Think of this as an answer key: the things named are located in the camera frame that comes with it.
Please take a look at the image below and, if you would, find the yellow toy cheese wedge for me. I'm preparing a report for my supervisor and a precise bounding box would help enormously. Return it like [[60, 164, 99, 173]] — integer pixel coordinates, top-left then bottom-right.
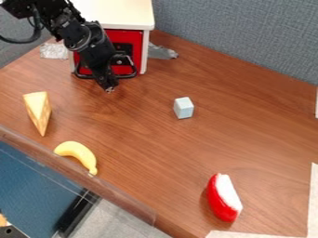
[[22, 90, 54, 138]]

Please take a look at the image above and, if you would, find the light blue block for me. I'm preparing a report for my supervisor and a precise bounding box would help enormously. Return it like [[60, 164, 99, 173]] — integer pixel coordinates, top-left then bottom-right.
[[172, 96, 195, 120]]

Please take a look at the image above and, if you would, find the silver tape patch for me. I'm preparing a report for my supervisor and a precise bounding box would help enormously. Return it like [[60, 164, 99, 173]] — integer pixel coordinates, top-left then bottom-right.
[[38, 42, 70, 60]]

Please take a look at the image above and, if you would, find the red drawer with black handle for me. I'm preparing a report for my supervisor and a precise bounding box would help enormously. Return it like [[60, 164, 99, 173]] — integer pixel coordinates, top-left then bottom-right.
[[72, 29, 144, 79]]

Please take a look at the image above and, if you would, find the yellow toy banana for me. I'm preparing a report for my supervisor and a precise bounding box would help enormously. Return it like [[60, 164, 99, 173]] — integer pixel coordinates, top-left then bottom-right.
[[53, 140, 99, 177]]

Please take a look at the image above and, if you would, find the white cabinet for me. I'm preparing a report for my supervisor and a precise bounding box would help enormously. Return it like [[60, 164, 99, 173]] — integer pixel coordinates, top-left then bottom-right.
[[67, 0, 157, 75]]

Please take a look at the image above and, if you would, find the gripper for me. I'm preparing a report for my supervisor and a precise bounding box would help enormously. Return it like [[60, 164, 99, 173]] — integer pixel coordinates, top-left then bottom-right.
[[78, 36, 122, 94]]

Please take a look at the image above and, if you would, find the grey tape patch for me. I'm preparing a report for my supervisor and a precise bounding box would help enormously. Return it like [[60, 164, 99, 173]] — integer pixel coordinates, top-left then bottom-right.
[[146, 41, 180, 60]]

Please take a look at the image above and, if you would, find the red and white toy slice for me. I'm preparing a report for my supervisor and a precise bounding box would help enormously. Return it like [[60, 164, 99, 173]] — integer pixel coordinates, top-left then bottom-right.
[[205, 172, 245, 223]]

